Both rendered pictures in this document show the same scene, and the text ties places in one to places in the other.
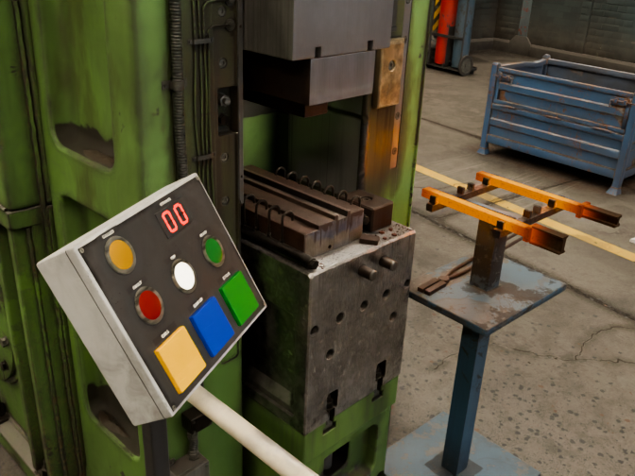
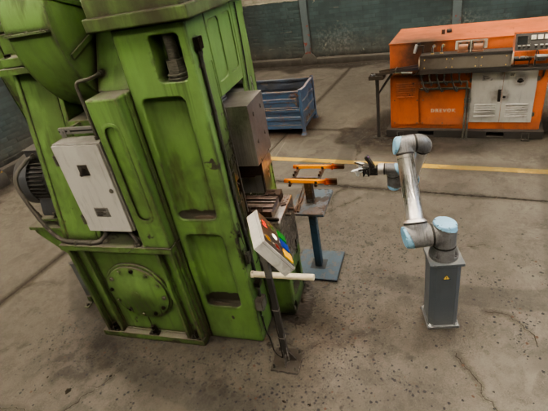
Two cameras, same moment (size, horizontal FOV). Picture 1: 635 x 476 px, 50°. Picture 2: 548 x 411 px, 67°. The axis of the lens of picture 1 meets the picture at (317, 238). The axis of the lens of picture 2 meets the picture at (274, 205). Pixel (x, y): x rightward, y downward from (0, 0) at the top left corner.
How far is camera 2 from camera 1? 1.61 m
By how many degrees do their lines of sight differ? 21
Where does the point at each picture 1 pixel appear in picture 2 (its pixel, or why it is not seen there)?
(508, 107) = not seen: hidden behind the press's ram
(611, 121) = (292, 104)
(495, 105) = not seen: hidden behind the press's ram
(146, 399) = (288, 267)
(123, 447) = (231, 307)
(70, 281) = (264, 249)
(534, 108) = not seen: hidden behind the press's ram
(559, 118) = (270, 110)
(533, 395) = (326, 229)
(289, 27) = (255, 157)
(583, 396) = (342, 221)
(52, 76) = (174, 198)
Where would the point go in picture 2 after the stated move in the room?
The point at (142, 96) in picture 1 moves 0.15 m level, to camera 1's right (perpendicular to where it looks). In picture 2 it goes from (227, 195) to (249, 186)
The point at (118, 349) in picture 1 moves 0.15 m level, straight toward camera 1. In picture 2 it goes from (279, 259) to (299, 268)
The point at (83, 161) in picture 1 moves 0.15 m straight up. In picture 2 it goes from (199, 220) to (193, 201)
